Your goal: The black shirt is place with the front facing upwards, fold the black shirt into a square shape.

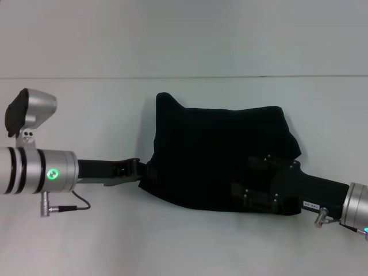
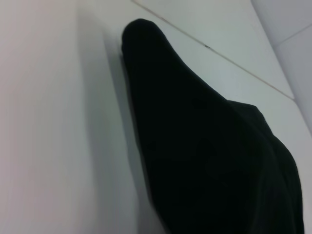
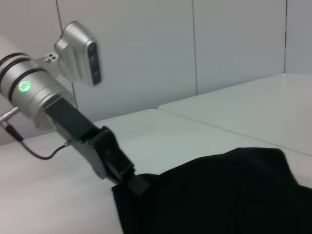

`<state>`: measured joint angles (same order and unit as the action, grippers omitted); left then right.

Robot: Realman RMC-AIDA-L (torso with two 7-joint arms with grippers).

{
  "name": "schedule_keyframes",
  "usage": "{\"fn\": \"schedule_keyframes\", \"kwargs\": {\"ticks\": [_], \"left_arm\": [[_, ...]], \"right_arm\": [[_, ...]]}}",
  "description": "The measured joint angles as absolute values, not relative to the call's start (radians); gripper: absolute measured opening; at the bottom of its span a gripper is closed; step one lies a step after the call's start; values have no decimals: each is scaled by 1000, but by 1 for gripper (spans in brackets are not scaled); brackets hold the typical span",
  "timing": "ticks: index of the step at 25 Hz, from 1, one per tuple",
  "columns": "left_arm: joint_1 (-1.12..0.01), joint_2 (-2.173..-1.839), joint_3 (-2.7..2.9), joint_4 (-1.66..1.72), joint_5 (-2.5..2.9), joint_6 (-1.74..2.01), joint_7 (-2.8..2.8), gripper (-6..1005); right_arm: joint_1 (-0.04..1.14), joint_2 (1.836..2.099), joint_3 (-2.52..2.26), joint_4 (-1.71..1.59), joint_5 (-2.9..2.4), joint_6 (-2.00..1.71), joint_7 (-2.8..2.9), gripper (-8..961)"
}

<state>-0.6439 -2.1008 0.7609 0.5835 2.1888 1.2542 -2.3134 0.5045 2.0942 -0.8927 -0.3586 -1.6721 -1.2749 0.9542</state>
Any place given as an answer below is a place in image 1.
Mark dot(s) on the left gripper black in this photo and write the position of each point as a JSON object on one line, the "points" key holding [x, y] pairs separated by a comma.
{"points": [[100, 172]]}

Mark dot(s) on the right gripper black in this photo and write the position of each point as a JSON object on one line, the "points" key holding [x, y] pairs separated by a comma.
{"points": [[310, 189]]}

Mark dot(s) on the black shirt with FREE print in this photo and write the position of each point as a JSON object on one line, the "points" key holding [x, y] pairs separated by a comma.
{"points": [[215, 143]]}

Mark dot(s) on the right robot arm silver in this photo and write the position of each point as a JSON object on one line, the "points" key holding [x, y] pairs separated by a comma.
{"points": [[358, 207]]}

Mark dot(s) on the silver plug on left arm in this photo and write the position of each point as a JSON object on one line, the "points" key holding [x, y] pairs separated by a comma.
{"points": [[46, 207]]}

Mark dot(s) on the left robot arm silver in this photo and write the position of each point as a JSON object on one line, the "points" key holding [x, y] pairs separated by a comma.
{"points": [[34, 171]]}

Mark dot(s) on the silver plug on right gripper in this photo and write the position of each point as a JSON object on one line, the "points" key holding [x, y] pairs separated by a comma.
{"points": [[321, 217]]}

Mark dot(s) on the left wrist camera silver housing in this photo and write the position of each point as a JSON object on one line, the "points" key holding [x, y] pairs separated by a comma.
{"points": [[37, 106]]}

